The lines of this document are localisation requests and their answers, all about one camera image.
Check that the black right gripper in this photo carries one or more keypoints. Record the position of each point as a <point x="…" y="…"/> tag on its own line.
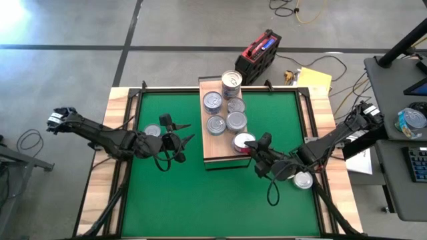
<point x="277" y="165"/>

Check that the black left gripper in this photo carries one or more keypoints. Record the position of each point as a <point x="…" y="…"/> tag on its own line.
<point x="170" y="143"/>

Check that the red-label seafood can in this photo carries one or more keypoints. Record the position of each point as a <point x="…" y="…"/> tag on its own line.
<point x="241" y="138"/>

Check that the blue-label silver-lid can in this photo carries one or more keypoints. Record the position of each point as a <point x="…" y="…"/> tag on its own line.
<point x="216" y="125"/>

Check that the blue fish-print seafood can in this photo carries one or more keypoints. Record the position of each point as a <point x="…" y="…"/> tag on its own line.
<point x="212" y="100"/>

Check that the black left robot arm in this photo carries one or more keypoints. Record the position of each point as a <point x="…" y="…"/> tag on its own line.
<point x="100" y="135"/>

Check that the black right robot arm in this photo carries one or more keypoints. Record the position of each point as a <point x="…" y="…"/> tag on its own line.
<point x="333" y="136"/>

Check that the yellow power plug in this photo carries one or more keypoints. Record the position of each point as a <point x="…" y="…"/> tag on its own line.
<point x="289" y="76"/>

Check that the green table mat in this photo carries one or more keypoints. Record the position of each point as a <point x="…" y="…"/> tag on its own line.
<point x="200" y="220"/>

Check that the red and black tool case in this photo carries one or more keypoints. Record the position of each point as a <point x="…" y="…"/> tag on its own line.
<point x="257" y="60"/>

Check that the yellow paper pad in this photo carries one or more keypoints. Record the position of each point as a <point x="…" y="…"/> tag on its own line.
<point x="313" y="79"/>

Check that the white paper sheet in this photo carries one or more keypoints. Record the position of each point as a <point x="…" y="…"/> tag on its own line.
<point x="362" y="165"/>

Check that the black desk support bar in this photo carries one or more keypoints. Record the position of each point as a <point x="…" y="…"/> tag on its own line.
<point x="367" y="143"/>

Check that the grey desk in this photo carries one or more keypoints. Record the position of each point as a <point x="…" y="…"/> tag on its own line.
<point x="387" y="93"/>
<point x="393" y="186"/>

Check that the black metal stand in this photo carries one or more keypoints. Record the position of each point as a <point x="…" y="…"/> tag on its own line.
<point x="30" y="160"/>

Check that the colourful-label can with silver lid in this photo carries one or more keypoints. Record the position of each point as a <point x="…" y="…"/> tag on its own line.
<point x="412" y="120"/>

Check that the black keyboard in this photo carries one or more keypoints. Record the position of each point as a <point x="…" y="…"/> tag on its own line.
<point x="418" y="165"/>

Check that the black tablet screen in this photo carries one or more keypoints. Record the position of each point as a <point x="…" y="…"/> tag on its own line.
<point x="418" y="89"/>

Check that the black monitor pole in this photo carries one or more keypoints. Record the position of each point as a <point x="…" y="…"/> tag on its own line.
<point x="400" y="46"/>

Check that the wooden shelf with black frame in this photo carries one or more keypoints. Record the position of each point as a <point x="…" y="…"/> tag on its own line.
<point x="213" y="148"/>

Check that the black table frame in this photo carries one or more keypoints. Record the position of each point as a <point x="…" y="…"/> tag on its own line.
<point x="173" y="90"/>

